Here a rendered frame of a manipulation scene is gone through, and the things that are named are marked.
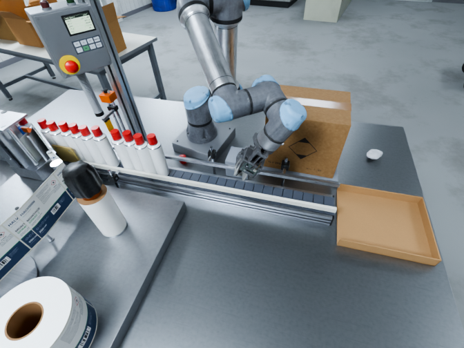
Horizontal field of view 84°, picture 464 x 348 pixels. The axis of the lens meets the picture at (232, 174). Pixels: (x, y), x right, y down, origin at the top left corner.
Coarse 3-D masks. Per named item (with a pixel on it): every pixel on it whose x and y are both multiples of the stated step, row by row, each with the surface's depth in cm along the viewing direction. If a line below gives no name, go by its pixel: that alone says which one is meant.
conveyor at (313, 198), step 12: (96, 168) 114; (168, 168) 112; (156, 180) 107; (192, 180) 106; (204, 180) 106; (216, 180) 106; (228, 180) 105; (216, 192) 101; (264, 192) 100; (276, 192) 100; (288, 192) 100; (300, 192) 99; (276, 204) 96; (288, 204) 96; (324, 204) 95
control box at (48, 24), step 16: (32, 16) 72; (48, 16) 74; (48, 32) 76; (64, 32) 78; (96, 32) 83; (48, 48) 78; (64, 48) 80; (64, 64) 82; (80, 64) 85; (96, 64) 88
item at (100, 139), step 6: (96, 126) 100; (96, 132) 100; (96, 138) 102; (102, 138) 102; (96, 144) 104; (102, 144) 103; (108, 144) 106; (102, 150) 105; (108, 150) 106; (102, 156) 109; (108, 156) 108; (114, 156) 110; (108, 162) 110; (114, 162) 111
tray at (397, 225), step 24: (360, 192) 103; (384, 192) 100; (360, 216) 96; (384, 216) 96; (408, 216) 95; (360, 240) 89; (384, 240) 89; (408, 240) 88; (432, 240) 85; (432, 264) 82
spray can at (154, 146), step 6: (150, 138) 94; (156, 138) 96; (150, 144) 96; (156, 144) 97; (150, 150) 97; (156, 150) 97; (162, 150) 100; (156, 156) 99; (162, 156) 101; (156, 162) 101; (162, 162) 102; (156, 168) 104; (162, 168) 104; (162, 174) 106; (168, 174) 109
